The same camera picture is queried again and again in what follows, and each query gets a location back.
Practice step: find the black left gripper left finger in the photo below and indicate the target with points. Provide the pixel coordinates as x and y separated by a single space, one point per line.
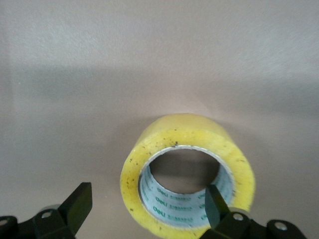
74 209

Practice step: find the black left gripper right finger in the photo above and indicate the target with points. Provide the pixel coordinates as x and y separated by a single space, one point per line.
219 211

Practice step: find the yellow packing tape roll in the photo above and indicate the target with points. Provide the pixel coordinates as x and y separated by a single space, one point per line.
189 139

